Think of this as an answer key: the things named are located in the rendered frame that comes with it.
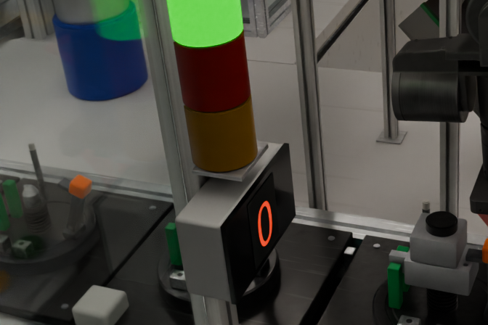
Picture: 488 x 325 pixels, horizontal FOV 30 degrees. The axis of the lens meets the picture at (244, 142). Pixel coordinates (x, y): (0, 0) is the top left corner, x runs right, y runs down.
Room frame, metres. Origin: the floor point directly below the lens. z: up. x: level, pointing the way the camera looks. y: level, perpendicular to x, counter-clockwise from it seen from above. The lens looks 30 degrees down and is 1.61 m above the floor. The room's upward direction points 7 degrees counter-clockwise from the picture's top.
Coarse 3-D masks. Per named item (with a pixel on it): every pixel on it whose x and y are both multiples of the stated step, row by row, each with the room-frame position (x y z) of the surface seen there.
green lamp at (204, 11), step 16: (176, 0) 0.57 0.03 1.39; (192, 0) 0.57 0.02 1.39; (208, 0) 0.57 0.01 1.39; (224, 0) 0.57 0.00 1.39; (176, 16) 0.57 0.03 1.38; (192, 16) 0.57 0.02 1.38; (208, 16) 0.57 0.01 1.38; (224, 16) 0.57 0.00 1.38; (240, 16) 0.58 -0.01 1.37; (176, 32) 0.58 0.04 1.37; (192, 32) 0.57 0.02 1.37; (208, 32) 0.57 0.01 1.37; (224, 32) 0.57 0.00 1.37; (240, 32) 0.58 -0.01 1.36
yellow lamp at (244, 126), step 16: (192, 112) 0.57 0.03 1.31; (208, 112) 0.57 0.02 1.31; (224, 112) 0.57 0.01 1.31; (240, 112) 0.57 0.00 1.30; (192, 128) 0.58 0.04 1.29; (208, 128) 0.57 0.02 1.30; (224, 128) 0.57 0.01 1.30; (240, 128) 0.57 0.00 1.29; (192, 144) 0.58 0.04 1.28; (208, 144) 0.57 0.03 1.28; (224, 144) 0.57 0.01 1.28; (240, 144) 0.57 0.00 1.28; (256, 144) 0.59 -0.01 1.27; (192, 160) 0.58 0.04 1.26; (208, 160) 0.57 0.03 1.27; (224, 160) 0.57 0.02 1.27; (240, 160) 0.57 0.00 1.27
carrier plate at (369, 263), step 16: (368, 240) 0.85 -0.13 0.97; (384, 240) 0.85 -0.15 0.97; (400, 240) 0.85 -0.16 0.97; (368, 256) 0.82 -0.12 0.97; (384, 256) 0.82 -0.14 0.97; (352, 272) 0.80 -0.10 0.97; (368, 272) 0.79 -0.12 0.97; (384, 272) 0.79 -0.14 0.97; (352, 288) 0.77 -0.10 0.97; (368, 288) 0.77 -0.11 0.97; (336, 304) 0.75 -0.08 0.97; (352, 304) 0.74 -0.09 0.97; (368, 304) 0.74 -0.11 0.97; (320, 320) 0.73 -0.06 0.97; (336, 320) 0.72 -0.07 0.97; (352, 320) 0.72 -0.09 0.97; (368, 320) 0.72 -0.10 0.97
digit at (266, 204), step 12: (264, 192) 0.58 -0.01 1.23; (252, 204) 0.56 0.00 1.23; (264, 204) 0.58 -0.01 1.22; (252, 216) 0.56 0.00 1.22; (264, 216) 0.58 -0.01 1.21; (276, 216) 0.60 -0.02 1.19; (252, 228) 0.56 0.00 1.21; (264, 228) 0.58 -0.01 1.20; (276, 228) 0.60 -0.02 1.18; (252, 240) 0.56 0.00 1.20; (264, 240) 0.58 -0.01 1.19; (264, 252) 0.57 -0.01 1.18
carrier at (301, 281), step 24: (288, 240) 0.87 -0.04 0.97; (312, 240) 0.87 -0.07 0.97; (336, 240) 0.86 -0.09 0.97; (264, 264) 0.79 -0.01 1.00; (288, 264) 0.83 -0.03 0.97; (312, 264) 0.82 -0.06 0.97; (336, 264) 0.82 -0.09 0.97; (264, 288) 0.77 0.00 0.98; (288, 288) 0.78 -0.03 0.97; (312, 288) 0.78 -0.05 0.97; (240, 312) 0.75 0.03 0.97; (264, 312) 0.75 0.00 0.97; (288, 312) 0.74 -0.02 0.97; (312, 312) 0.75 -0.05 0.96
